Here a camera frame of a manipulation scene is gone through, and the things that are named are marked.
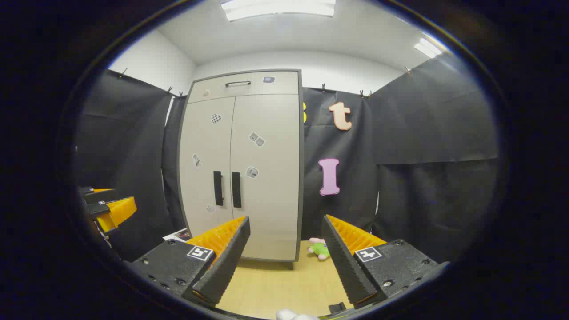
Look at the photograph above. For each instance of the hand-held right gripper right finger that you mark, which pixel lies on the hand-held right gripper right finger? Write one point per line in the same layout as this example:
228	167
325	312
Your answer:
344	266

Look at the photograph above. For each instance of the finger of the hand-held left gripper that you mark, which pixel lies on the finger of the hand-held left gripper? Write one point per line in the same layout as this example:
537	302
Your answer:
102	195
120	211

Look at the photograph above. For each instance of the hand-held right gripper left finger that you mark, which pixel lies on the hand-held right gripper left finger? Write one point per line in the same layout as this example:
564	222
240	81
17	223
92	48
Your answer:
226	262

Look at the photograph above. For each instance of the grey cabinet door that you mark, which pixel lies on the grey cabinet door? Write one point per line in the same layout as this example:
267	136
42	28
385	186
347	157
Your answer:
200	133
271	200

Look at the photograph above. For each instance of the grey double-door shoe cabinet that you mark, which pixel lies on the grey double-door shoe cabinet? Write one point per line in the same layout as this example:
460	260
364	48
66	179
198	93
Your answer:
302	178

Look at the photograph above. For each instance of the grey cabinet drawer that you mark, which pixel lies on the grey cabinet drawer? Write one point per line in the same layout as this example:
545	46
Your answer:
249	94

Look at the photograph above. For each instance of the green and pink plush toy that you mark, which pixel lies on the green and pink plush toy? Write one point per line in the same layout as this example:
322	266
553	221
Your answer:
321	251

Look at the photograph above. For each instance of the white printed booklet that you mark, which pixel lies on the white printed booklet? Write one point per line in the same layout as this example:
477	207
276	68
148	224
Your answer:
178	235

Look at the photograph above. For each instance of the black backdrop cloth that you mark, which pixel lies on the black backdrop cloth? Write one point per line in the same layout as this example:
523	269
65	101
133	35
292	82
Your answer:
422	133

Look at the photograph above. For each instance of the small ceiling light panel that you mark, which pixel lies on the small ceiling light panel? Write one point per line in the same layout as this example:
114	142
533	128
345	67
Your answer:
427	47

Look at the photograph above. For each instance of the large ceiling light panel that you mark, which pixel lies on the large ceiling light panel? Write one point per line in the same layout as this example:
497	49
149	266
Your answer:
278	9

